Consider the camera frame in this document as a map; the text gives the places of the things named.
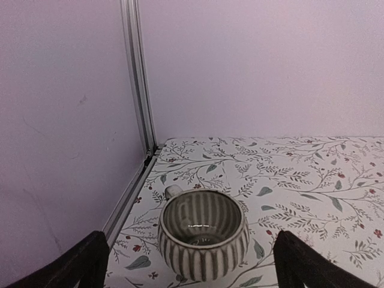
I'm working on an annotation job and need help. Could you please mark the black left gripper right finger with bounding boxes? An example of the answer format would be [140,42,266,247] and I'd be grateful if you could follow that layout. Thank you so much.
[273,231,373,288]

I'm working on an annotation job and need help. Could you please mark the left aluminium frame post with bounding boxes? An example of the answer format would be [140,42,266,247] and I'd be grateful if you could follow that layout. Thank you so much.
[103,1,160,248]

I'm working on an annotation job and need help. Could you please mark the striped ceramic mug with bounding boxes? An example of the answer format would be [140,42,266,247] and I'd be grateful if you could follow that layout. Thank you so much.
[158,185,250,282]

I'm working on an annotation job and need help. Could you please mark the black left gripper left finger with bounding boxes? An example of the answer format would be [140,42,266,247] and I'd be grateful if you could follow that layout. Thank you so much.
[7,230,109,288]

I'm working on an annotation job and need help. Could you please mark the floral patterned tablecloth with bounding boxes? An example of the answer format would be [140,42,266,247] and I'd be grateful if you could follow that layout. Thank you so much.
[104,136,383,287]

